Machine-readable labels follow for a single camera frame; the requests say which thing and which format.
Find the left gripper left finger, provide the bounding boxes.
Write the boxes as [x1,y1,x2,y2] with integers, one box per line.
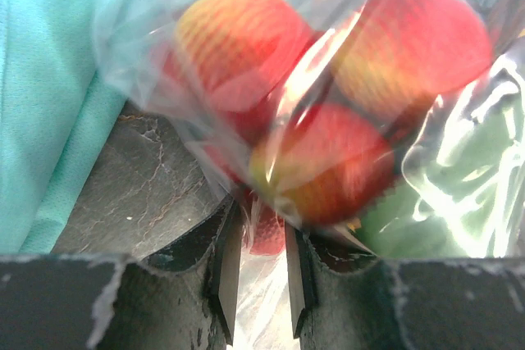
[1,197,242,349]

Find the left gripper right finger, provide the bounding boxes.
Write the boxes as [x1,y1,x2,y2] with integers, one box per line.
[285,226,524,349]

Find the fake strawberries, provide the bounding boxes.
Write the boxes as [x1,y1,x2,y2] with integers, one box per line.
[151,0,495,257]

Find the clear zip top bag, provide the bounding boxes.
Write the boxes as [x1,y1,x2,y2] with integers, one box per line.
[93,0,524,349]

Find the teal t-shirt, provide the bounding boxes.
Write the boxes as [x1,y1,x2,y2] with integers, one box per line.
[1,0,124,253]

